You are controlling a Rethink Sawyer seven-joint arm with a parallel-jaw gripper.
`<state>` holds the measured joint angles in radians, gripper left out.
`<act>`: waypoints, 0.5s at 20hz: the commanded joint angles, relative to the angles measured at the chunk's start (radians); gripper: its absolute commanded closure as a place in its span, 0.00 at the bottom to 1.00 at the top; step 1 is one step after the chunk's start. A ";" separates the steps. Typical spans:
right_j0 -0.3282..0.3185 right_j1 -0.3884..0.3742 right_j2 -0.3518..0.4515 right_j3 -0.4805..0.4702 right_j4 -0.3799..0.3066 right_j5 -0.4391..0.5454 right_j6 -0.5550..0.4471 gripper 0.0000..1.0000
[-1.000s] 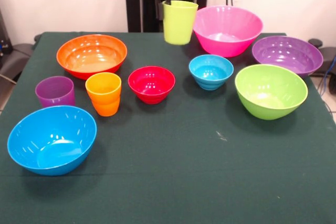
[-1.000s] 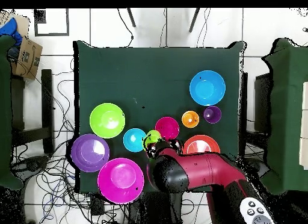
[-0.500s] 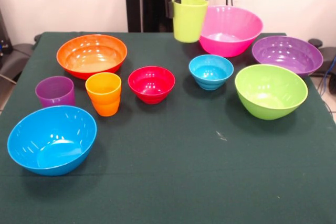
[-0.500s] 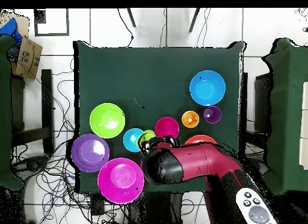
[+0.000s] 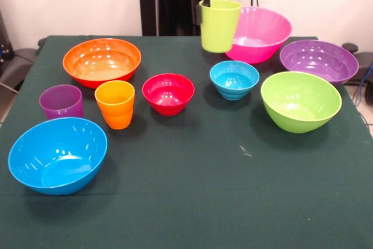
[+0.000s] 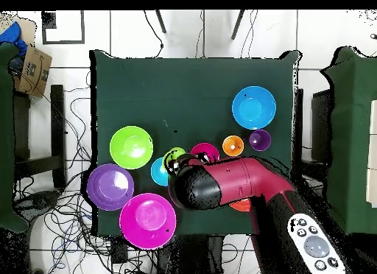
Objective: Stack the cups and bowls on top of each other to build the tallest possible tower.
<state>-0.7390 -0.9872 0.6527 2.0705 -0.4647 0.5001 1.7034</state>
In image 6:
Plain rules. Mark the green cup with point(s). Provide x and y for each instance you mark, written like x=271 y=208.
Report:
x=176 y=151

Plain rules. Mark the large pink bowl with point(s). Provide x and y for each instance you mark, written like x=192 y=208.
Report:
x=147 y=221

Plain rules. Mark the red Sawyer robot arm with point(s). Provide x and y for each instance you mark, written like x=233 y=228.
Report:
x=241 y=179

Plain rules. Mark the white box stack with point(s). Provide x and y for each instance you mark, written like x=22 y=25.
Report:
x=373 y=153

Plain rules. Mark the small red-pink bowl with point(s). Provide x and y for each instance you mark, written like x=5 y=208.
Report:
x=206 y=147

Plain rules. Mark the small blue bowl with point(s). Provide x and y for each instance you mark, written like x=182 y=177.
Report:
x=159 y=173

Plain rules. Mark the orange cup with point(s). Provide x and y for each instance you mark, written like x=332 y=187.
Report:
x=232 y=145

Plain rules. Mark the dark green tablecloth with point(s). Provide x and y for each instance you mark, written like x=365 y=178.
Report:
x=176 y=94

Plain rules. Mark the large green bowl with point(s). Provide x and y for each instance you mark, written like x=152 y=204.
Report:
x=131 y=147

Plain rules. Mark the purple cup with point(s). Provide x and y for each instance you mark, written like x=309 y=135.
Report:
x=259 y=140

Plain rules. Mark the large blue bowl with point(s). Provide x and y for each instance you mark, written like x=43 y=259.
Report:
x=254 y=107

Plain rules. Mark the large orange-red bowl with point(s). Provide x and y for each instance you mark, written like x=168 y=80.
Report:
x=241 y=205

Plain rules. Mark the large purple bowl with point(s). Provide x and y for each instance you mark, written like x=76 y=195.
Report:
x=109 y=187

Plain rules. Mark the black power strip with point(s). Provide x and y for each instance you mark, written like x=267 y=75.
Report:
x=119 y=250

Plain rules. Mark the black tripod leg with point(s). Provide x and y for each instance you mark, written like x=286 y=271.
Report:
x=160 y=22
x=237 y=25

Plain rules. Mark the black cabinet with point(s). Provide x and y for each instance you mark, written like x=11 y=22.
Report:
x=321 y=123

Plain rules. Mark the neighbouring green covered table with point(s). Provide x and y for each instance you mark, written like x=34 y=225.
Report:
x=6 y=138
x=353 y=123

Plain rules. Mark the cardboard box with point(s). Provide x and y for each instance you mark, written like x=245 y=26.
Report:
x=34 y=70

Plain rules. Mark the blue cloth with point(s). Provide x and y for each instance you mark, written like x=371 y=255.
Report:
x=11 y=35

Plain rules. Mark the black frame stand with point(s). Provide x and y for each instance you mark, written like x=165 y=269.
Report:
x=57 y=123

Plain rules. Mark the grey pedestal foot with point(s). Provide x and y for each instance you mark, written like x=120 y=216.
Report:
x=38 y=199

